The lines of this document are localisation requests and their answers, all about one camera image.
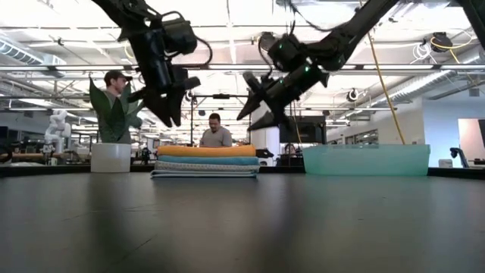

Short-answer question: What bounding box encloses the orange microfiber towel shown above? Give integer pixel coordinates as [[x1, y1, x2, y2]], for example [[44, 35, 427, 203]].
[[156, 144, 258, 158]]

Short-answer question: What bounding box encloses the green artificial plant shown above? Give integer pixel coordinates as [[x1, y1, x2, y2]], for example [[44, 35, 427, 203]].
[[88, 77, 149, 144]]

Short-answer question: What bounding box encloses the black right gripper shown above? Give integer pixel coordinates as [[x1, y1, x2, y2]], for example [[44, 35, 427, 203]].
[[236, 62, 330, 132]]

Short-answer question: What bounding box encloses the black table frame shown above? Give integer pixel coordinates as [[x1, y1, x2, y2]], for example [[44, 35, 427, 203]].
[[0, 163, 485, 178]]

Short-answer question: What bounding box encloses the white plant pot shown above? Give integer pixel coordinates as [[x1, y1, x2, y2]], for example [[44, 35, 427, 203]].
[[90, 142, 133, 174]]

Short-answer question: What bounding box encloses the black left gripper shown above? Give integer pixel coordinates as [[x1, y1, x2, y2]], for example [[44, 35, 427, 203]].
[[126, 28, 202, 129]]

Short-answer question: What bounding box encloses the teal plastic bin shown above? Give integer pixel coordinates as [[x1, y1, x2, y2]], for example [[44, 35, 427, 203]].
[[302, 143, 432, 177]]

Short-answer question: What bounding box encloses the ceiling air duct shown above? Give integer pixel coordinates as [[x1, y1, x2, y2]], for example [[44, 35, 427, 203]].
[[0, 40, 67, 68]]

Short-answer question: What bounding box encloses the black camera stand frame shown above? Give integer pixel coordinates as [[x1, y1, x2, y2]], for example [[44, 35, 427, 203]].
[[189, 93, 252, 147]]

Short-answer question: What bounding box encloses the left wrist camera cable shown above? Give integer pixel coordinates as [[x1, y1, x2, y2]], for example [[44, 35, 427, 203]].
[[188, 34, 214, 67]]

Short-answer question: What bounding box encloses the black ceiling cable reel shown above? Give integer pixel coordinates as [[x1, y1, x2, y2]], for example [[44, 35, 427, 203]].
[[430, 32, 454, 54]]

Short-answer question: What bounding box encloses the yellow hanging cord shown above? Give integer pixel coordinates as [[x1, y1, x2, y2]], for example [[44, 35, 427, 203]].
[[365, 30, 407, 146]]

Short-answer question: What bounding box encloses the bright blue microfiber towel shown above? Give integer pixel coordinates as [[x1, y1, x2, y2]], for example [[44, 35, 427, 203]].
[[158, 154, 261, 167]]

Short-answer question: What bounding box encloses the black monitor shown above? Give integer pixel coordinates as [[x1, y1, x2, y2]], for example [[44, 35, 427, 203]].
[[279, 115, 327, 145]]

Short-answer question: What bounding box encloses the pale blue teal-edged towel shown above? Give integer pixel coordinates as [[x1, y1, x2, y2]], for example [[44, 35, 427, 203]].
[[150, 168, 259, 180]]

